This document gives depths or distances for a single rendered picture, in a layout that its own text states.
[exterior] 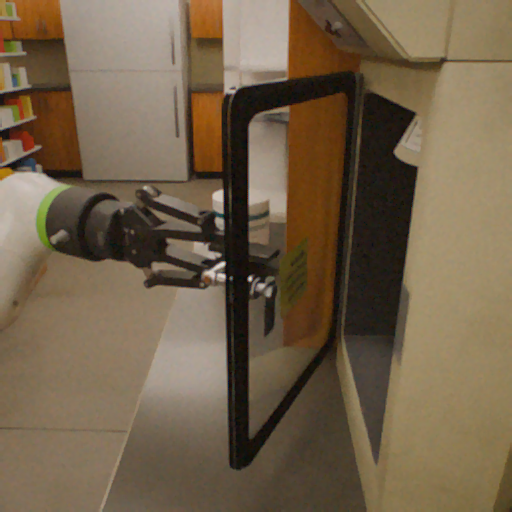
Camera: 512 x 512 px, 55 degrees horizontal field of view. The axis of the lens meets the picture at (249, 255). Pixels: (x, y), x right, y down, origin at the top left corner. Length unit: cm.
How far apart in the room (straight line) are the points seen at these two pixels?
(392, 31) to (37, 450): 200
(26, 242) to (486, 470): 59
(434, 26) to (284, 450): 52
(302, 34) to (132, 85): 474
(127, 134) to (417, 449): 516
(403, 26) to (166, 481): 54
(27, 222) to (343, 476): 51
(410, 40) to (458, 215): 13
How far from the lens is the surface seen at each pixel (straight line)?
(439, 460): 53
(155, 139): 545
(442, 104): 38
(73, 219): 65
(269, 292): 47
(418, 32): 37
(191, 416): 74
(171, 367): 83
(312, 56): 73
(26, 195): 72
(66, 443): 216
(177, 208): 57
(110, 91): 549
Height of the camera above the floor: 142
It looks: 23 degrees down
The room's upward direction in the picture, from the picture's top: straight up
